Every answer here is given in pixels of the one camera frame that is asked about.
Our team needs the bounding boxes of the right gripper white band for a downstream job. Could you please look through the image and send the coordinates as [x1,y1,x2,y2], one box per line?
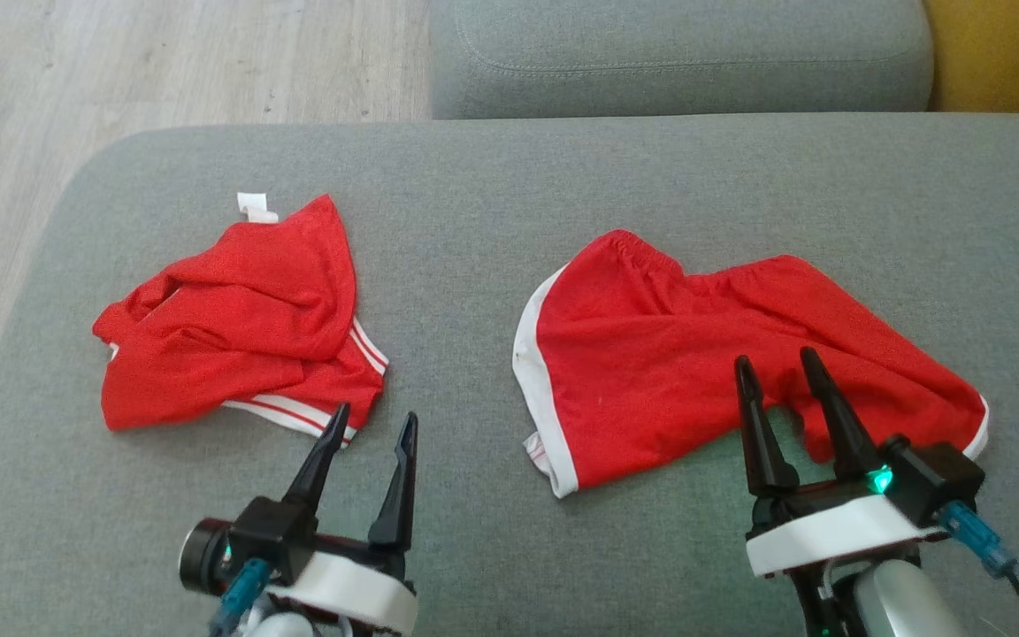
[735,347,944,578]

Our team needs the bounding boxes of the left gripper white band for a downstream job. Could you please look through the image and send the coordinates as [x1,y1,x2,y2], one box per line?
[266,403,420,636]

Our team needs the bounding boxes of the red shorts white trim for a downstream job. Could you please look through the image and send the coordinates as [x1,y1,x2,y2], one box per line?
[514,230,991,499]

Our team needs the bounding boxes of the red jersey shirt number 23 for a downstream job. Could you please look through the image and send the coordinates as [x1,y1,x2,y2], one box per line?
[92,192,389,449]

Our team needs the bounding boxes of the large grey sofa ottoman cushion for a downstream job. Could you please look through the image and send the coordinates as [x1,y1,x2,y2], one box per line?
[0,113,1019,637]

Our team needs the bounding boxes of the grey sofa seat cushion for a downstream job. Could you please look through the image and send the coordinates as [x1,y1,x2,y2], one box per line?
[428,0,935,121]

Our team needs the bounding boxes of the large yellow sofa back cushion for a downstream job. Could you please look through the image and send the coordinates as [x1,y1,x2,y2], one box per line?
[923,0,1019,116]

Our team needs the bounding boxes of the left arm cable blue connector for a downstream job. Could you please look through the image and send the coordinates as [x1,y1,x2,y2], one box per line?
[209,557,273,637]

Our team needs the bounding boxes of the arm cable blue connector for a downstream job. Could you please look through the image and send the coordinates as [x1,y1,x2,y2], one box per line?
[209,557,273,637]
[939,500,1019,634]

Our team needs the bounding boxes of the right arm cable blue connector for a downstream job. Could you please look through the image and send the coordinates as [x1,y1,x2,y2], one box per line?
[939,500,1019,634]

